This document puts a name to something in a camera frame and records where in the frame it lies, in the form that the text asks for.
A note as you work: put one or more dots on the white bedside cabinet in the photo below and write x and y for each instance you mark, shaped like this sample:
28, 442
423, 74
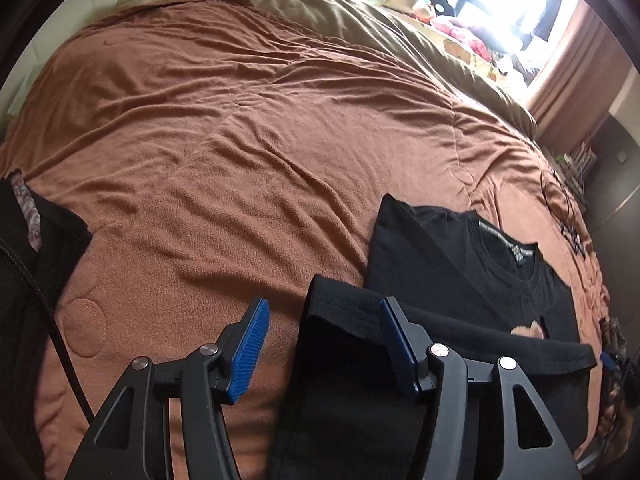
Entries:
580, 165

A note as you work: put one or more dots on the olive beige duvet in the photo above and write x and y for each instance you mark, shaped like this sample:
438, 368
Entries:
350, 20

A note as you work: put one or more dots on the person's dark clothing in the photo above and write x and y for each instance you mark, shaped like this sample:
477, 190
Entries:
30, 385

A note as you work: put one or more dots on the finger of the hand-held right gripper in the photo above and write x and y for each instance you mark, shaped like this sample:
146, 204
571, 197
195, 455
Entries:
606, 359

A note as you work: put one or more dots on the pink plush toy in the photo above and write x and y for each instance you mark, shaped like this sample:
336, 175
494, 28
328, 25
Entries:
462, 35

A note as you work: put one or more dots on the black bear print t-shirt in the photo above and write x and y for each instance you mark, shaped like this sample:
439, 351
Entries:
450, 270

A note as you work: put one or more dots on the pink beige curtain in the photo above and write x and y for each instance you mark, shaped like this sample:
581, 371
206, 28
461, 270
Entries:
575, 75

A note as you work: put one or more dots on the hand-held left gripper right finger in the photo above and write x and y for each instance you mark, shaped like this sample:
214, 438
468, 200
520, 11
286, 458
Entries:
395, 340

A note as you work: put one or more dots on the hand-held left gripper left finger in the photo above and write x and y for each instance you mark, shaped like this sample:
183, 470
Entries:
252, 345

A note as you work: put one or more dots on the yellow bear print blanket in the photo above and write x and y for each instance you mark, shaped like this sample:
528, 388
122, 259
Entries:
480, 67

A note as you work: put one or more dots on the brown fleece blanket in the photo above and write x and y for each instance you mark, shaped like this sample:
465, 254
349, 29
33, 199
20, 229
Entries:
225, 160

